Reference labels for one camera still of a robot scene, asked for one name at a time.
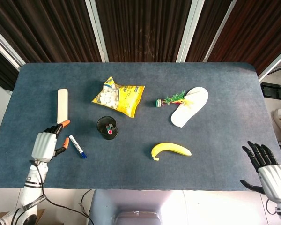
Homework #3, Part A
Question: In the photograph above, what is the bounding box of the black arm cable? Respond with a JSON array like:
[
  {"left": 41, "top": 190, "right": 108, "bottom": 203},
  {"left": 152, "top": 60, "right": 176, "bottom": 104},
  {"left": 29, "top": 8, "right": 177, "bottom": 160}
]
[
  {"left": 265, "top": 199, "right": 276, "bottom": 215},
  {"left": 34, "top": 160, "right": 95, "bottom": 225}
]

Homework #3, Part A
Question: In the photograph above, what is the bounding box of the brown slatted partition screen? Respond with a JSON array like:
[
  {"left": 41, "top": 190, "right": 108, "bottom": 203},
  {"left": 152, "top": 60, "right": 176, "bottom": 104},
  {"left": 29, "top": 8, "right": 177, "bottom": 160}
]
[{"left": 0, "top": 0, "right": 281, "bottom": 92}]

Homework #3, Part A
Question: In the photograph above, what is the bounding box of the white slipper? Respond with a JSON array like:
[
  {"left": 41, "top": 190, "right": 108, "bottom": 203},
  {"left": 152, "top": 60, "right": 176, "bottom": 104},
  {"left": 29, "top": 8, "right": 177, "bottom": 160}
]
[{"left": 170, "top": 86, "right": 209, "bottom": 128}]

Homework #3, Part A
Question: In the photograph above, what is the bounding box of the yellow snack bag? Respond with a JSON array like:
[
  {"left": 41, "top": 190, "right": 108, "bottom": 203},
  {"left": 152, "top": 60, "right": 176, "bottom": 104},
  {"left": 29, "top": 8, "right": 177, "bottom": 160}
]
[{"left": 91, "top": 75, "right": 146, "bottom": 118}]

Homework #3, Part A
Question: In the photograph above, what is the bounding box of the black storage box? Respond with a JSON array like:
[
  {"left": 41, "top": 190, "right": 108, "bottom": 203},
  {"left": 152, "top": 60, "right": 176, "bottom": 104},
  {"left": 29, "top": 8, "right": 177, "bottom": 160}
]
[{"left": 261, "top": 82, "right": 281, "bottom": 99}]

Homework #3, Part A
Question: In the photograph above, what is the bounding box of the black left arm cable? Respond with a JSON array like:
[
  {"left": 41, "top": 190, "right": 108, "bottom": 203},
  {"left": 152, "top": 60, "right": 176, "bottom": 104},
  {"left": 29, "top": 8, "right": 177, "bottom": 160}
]
[{"left": 34, "top": 160, "right": 95, "bottom": 225}]

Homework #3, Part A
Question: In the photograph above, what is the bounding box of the yellow banana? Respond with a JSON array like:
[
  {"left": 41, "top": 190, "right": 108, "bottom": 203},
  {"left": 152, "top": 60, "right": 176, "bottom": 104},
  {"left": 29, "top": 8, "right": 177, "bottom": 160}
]
[{"left": 151, "top": 142, "right": 192, "bottom": 161}]

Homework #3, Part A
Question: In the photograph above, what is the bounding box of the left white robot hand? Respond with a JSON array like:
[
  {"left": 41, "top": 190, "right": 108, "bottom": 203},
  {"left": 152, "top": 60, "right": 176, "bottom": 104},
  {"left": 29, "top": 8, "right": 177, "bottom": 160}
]
[{"left": 30, "top": 120, "right": 71, "bottom": 165}]

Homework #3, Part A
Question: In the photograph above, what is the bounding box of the blue white marker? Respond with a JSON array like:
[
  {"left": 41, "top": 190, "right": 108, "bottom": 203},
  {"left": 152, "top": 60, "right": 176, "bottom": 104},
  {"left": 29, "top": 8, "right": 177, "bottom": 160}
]
[{"left": 69, "top": 135, "right": 88, "bottom": 159}]

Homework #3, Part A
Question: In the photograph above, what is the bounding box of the black mesh pen holder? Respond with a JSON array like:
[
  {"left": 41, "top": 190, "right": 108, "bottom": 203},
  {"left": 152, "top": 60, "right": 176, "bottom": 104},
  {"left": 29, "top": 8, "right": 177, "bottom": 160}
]
[{"left": 96, "top": 116, "right": 119, "bottom": 141}]

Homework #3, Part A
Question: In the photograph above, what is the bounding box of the beige pencil case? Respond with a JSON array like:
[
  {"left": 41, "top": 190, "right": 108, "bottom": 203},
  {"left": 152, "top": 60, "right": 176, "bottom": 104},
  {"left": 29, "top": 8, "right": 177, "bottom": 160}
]
[{"left": 57, "top": 88, "right": 69, "bottom": 124}]

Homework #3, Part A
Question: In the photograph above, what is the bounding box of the grey robot torso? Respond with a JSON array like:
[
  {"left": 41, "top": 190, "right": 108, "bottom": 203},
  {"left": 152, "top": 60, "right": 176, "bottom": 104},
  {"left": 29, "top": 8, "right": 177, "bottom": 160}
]
[{"left": 90, "top": 189, "right": 190, "bottom": 225}]

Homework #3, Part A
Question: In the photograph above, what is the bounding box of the blue table cloth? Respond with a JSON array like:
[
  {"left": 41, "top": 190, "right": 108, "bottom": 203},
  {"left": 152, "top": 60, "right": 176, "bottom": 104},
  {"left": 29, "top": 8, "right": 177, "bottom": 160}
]
[{"left": 0, "top": 61, "right": 281, "bottom": 192}]

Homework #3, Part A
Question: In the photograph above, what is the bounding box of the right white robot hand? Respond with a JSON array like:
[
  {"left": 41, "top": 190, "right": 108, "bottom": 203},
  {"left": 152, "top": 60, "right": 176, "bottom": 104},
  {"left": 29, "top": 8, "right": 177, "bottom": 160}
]
[{"left": 240, "top": 141, "right": 281, "bottom": 203}]

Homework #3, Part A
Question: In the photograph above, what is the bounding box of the green toy plant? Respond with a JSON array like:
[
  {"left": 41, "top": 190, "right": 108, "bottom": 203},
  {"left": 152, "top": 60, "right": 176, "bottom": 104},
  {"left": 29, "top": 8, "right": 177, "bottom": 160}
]
[{"left": 155, "top": 90, "right": 194, "bottom": 108}]

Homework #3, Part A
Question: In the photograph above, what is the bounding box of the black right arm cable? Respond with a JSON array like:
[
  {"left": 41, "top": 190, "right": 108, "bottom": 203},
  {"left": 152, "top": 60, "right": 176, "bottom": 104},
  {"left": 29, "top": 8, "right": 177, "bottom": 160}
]
[{"left": 265, "top": 199, "right": 276, "bottom": 215}]

